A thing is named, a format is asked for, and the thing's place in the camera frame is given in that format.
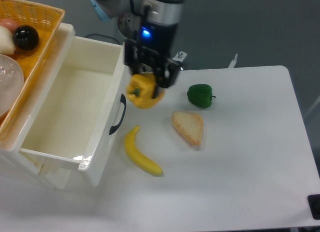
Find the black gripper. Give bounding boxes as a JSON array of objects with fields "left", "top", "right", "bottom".
[{"left": 124, "top": 6, "right": 181, "bottom": 98}]

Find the yellow bell pepper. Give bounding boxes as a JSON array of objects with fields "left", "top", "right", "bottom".
[{"left": 126, "top": 72, "right": 165, "bottom": 109}]

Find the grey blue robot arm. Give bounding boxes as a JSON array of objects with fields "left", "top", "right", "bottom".
[{"left": 90, "top": 0, "right": 185, "bottom": 98}]

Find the green bell pepper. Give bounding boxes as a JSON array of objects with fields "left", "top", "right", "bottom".
[{"left": 187, "top": 84, "right": 215, "bottom": 108}]

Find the open white upper drawer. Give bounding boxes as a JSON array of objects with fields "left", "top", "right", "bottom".
[{"left": 19, "top": 36, "right": 133, "bottom": 188}]

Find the white drawer cabinet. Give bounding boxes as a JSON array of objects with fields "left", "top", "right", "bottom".
[{"left": 0, "top": 23, "right": 75, "bottom": 189}]

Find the triangular toast slice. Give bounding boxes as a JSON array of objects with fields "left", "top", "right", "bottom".
[{"left": 171, "top": 111, "right": 204, "bottom": 146}]

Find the yellow banana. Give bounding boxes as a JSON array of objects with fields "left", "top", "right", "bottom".
[{"left": 124, "top": 126, "right": 163, "bottom": 176}]

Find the orange woven basket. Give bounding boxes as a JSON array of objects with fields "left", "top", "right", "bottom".
[{"left": 0, "top": 0, "right": 65, "bottom": 139}]

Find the black ball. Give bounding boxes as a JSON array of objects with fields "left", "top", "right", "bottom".
[{"left": 13, "top": 25, "right": 40, "bottom": 51}]

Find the clear plastic ball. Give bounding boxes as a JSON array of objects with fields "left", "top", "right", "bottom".
[{"left": 0, "top": 55, "right": 24, "bottom": 116}]

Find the white onion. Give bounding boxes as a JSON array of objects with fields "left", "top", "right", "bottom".
[{"left": 0, "top": 26, "right": 16, "bottom": 55}]

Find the pink round fruit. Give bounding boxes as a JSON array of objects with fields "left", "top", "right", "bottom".
[{"left": 0, "top": 18, "right": 20, "bottom": 31}]

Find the black block at table edge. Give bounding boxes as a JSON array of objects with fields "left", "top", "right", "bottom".
[{"left": 307, "top": 194, "right": 320, "bottom": 220}]

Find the metal table clamp bracket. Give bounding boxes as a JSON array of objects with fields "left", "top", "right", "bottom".
[{"left": 173, "top": 51, "right": 188, "bottom": 71}]

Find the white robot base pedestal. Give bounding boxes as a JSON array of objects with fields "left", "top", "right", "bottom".
[{"left": 117, "top": 12, "right": 141, "bottom": 42}]

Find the black drawer handle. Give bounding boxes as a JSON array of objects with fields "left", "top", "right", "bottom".
[{"left": 109, "top": 94, "right": 127, "bottom": 135}]

